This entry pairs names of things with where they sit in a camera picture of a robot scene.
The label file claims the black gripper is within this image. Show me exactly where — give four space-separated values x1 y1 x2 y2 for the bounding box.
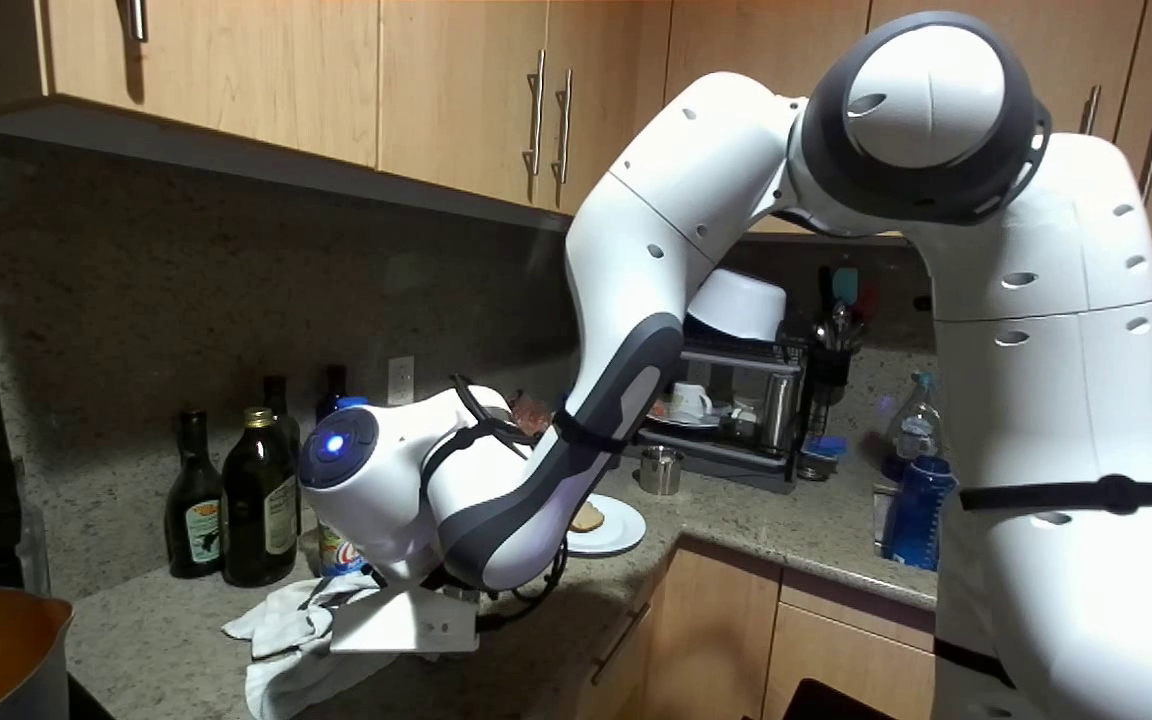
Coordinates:
331 550 569 656

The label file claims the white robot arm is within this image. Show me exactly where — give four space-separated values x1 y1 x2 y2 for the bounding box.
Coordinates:
300 13 1152 720

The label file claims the slice of brown bread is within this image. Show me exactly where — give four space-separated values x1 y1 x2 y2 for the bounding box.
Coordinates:
569 500 605 532

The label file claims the dark olive oil bottle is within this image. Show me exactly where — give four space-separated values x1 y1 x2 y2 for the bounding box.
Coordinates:
218 409 300 586

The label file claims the dark green wine bottle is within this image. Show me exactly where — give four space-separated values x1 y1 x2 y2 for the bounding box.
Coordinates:
163 410 218 580

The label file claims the white crumpled cloth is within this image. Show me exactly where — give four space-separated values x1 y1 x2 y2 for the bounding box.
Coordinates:
222 572 374 720

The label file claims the white round plate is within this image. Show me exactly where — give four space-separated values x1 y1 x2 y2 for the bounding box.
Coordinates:
569 492 649 554

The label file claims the small metal cup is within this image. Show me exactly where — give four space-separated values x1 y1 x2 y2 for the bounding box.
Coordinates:
634 443 678 495

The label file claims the black dish rack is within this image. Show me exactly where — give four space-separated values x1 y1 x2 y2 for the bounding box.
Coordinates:
641 320 805 470

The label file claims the orange cooking pot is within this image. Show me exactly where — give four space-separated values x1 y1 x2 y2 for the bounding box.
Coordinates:
0 586 72 720

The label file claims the white bowl upside down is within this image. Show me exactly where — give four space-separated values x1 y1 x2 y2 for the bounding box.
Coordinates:
689 269 787 343

